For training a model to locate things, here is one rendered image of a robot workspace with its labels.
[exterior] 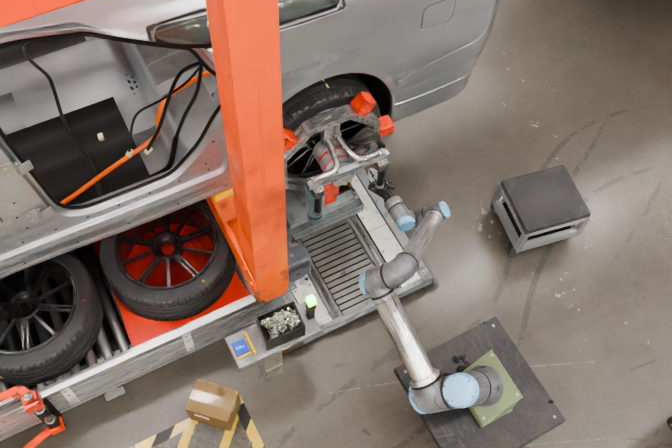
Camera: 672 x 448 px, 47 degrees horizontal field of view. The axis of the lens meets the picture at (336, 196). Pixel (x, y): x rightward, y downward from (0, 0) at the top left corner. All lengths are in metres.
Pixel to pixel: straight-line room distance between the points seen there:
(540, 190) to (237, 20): 2.66
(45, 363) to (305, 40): 1.89
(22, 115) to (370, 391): 2.23
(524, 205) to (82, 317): 2.36
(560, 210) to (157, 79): 2.24
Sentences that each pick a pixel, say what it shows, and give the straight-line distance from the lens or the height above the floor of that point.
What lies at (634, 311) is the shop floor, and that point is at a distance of 4.70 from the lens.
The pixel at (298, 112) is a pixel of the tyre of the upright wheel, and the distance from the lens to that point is 3.56.
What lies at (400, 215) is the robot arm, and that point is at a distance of 3.86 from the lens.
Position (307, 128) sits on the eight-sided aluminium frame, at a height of 1.12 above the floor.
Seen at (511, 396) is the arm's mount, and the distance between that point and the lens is 3.77.
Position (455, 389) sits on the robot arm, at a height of 0.62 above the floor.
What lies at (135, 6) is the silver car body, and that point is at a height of 1.91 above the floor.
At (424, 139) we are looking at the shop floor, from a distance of 4.95.
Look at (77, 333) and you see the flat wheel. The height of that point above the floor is 0.50.
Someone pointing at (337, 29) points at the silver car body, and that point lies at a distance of 3.29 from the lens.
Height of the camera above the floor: 3.98
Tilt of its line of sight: 59 degrees down
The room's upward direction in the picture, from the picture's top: 4 degrees clockwise
